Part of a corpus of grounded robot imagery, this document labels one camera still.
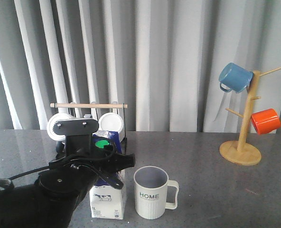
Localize white mug with dark handle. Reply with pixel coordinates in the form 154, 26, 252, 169
47, 113, 75, 153

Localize black wire mug rack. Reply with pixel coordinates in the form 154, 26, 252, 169
50, 102, 128, 153

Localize orange enamel mug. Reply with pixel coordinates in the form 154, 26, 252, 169
251, 108, 281, 134

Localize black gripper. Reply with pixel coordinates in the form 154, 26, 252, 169
38, 153, 135, 198

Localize white HOME mug on table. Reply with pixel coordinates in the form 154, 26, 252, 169
133, 166, 179, 219

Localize Pascual whole milk carton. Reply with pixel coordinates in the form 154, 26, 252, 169
89, 130, 127, 219

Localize white ribbed mug on rack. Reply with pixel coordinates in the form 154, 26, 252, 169
98, 113, 124, 142

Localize blue enamel mug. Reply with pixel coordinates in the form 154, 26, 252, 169
219, 62, 253, 94

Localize wooden mug tree stand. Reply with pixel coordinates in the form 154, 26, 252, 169
219, 67, 281, 166

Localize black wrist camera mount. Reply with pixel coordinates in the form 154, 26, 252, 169
53, 118, 99, 156

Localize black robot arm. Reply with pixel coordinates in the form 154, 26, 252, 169
0, 150, 135, 228

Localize black cable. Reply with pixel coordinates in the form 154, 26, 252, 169
2, 141, 116, 185

